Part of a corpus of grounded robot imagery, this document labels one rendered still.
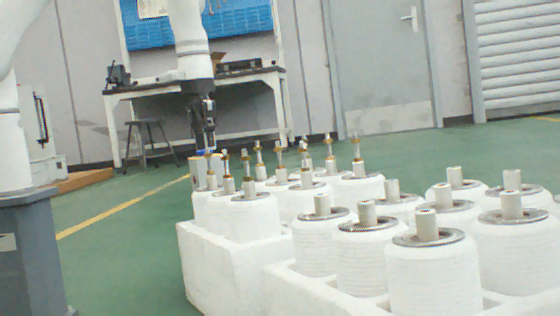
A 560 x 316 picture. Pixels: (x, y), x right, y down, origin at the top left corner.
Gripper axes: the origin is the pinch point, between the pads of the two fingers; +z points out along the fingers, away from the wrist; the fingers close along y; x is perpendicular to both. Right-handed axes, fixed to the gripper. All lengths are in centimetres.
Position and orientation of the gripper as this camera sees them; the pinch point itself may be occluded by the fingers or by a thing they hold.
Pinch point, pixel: (205, 143)
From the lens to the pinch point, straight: 138.2
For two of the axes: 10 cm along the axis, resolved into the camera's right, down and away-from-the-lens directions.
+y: -4.0, -0.3, 9.1
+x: -9.1, 1.5, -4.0
